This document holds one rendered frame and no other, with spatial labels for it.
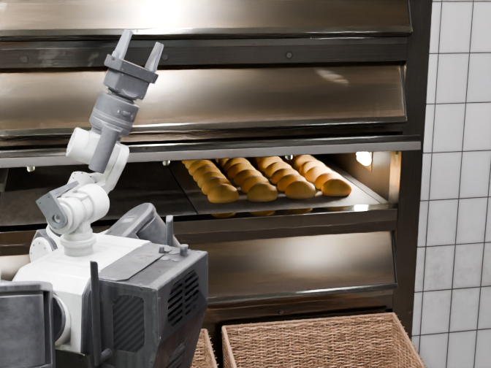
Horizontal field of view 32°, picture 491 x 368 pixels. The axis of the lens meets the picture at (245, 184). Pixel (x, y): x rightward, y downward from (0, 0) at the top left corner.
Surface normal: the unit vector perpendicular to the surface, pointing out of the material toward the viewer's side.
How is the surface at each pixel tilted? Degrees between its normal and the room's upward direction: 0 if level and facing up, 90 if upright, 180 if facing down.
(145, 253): 0
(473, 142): 90
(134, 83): 97
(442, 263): 90
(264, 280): 70
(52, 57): 90
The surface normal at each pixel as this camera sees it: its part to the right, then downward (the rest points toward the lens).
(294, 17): 0.22, -0.10
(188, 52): 0.23, 0.25
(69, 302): -0.37, 0.11
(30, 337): 0.66, -0.15
